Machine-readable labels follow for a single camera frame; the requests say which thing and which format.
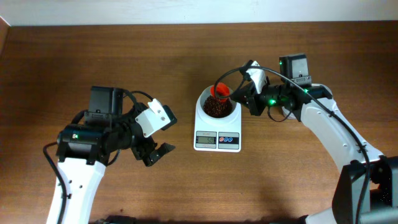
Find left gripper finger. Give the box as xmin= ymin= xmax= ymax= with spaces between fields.
xmin=146 ymin=143 xmax=175 ymax=167
xmin=162 ymin=105 xmax=177 ymax=131

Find orange measuring scoop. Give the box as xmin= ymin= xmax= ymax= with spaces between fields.
xmin=210 ymin=83 xmax=230 ymax=101

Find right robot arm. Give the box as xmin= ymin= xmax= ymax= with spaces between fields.
xmin=231 ymin=54 xmax=397 ymax=224

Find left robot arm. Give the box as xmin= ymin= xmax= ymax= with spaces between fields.
xmin=43 ymin=86 xmax=177 ymax=223

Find white digital kitchen scale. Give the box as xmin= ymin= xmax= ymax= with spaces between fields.
xmin=193 ymin=98 xmax=242 ymax=152

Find clear plastic container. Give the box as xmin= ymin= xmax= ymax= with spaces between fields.
xmin=280 ymin=83 xmax=335 ymax=121

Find beans in white bowl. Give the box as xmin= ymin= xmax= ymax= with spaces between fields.
xmin=203 ymin=95 xmax=233 ymax=118

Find white round bowl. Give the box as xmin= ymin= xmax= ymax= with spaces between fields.
xmin=199 ymin=86 xmax=236 ymax=118

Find right black cable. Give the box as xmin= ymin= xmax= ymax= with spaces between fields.
xmin=213 ymin=65 xmax=371 ymax=224

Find black cable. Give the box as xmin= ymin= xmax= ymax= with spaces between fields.
xmin=213 ymin=65 xmax=371 ymax=224
xmin=42 ymin=142 xmax=68 ymax=224

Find left black cable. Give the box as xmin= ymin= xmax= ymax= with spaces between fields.
xmin=42 ymin=142 xmax=68 ymax=224

